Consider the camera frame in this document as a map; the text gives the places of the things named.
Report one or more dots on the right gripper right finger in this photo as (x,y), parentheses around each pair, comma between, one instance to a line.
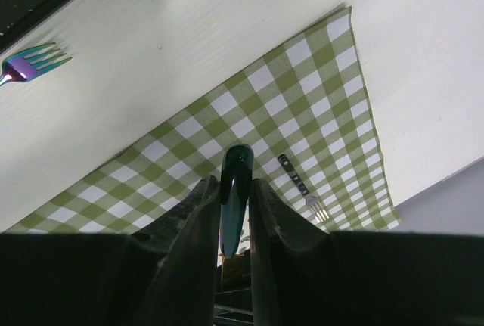
(302,275)

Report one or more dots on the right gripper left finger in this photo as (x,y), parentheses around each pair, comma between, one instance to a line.
(164,274)

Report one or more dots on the silver fork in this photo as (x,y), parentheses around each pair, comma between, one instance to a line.
(312,202)

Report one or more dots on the green handled knife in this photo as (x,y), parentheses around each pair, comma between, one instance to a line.
(235,183)

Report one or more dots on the green white checkered tablecloth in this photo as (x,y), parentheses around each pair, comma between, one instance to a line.
(306,99)

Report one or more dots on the iridescent rainbow fork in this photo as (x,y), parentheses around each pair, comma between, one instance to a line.
(31,63)

